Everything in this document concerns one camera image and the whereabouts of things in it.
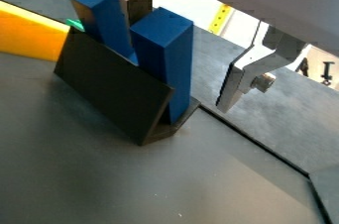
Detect black angled fixture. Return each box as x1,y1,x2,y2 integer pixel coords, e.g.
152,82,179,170
55,28,200,146

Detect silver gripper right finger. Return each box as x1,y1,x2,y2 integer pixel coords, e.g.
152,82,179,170
216,22,307,113

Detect green stepped block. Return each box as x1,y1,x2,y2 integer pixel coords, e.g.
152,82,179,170
67,18,85,32

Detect blue U-shaped block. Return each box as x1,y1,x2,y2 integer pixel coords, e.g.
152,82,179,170
71,0,193,123

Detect yellow long bar block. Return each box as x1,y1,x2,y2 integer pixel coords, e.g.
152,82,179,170
0,1,71,61

